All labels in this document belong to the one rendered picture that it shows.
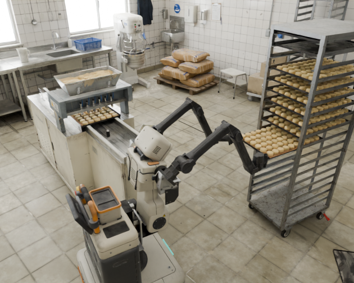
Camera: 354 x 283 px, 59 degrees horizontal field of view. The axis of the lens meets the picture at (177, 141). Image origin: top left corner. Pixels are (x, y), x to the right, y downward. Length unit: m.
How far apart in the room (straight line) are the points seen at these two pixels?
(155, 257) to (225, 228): 0.90
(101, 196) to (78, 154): 1.11
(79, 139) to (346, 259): 2.60
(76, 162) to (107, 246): 1.41
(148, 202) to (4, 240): 1.69
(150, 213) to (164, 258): 0.50
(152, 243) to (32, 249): 1.15
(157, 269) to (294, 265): 1.19
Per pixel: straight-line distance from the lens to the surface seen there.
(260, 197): 3.35
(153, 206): 2.13
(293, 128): 2.69
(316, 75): 2.36
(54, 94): 3.11
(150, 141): 1.90
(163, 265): 2.49
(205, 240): 3.04
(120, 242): 1.97
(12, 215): 3.66
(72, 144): 3.09
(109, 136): 2.93
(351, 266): 3.17
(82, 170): 3.27
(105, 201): 2.05
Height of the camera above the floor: 2.22
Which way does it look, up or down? 30 degrees down
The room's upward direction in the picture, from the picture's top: straight up
